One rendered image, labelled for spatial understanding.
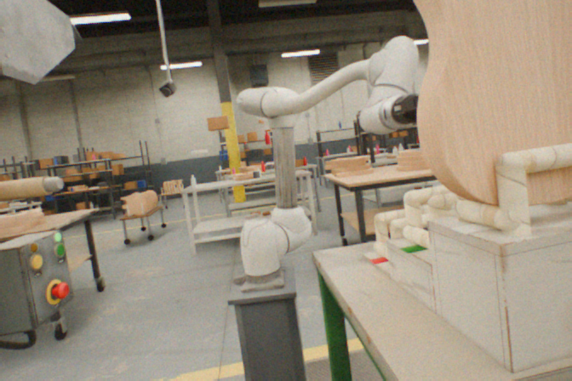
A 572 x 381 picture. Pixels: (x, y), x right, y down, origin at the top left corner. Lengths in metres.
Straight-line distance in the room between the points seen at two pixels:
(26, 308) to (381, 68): 1.08
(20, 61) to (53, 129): 12.99
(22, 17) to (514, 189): 0.68
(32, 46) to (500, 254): 0.67
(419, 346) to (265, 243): 0.82
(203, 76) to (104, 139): 4.29
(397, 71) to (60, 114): 12.94
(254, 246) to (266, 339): 0.37
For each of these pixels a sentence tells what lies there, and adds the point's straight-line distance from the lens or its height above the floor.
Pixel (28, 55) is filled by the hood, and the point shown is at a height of 1.42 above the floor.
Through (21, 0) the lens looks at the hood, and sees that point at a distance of 0.56.
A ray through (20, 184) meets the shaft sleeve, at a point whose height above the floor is 1.26.
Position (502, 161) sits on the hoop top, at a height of 1.20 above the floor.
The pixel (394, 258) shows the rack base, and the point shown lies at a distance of 0.73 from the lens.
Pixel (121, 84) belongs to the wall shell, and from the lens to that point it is 12.67.
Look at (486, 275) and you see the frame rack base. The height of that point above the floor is 1.05.
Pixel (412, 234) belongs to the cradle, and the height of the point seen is 1.05.
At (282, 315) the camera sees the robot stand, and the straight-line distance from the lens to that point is 1.32.
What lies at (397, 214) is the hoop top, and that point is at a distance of 0.87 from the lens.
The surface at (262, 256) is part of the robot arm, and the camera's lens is 1.28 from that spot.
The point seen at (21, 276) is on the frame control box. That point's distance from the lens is 0.93.
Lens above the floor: 1.26
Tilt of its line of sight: 3 degrees down
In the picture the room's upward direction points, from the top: 8 degrees counter-clockwise
